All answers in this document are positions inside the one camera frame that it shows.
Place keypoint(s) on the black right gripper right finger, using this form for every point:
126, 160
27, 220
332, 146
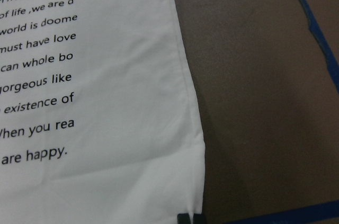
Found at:
198, 218

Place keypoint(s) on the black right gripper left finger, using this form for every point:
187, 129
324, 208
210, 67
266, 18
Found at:
183, 218

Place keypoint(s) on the white long-sleeve printed shirt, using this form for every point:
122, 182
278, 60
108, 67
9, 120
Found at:
99, 116

